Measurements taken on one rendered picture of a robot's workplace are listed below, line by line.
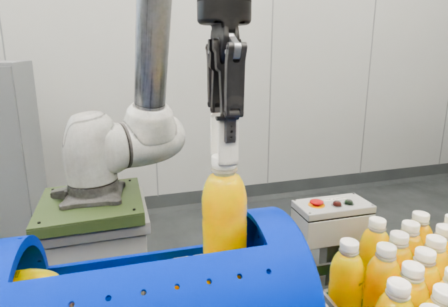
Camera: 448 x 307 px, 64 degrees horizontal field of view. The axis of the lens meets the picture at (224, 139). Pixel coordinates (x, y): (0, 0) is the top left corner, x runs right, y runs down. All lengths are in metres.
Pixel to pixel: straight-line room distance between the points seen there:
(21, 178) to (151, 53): 1.31
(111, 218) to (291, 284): 0.67
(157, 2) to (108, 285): 0.78
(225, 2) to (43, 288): 0.42
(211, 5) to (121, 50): 2.85
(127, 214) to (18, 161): 1.18
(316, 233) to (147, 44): 0.70
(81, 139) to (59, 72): 2.25
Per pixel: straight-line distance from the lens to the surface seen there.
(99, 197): 1.18
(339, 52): 4.01
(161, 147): 1.21
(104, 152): 1.14
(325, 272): 1.00
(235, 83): 0.47
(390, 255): 0.84
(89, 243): 1.16
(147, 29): 1.10
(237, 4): 0.50
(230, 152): 0.52
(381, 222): 0.95
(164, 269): 0.52
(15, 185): 2.23
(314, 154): 4.04
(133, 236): 1.16
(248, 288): 0.52
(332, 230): 1.00
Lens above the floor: 1.49
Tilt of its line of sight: 13 degrees down
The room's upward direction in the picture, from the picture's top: straight up
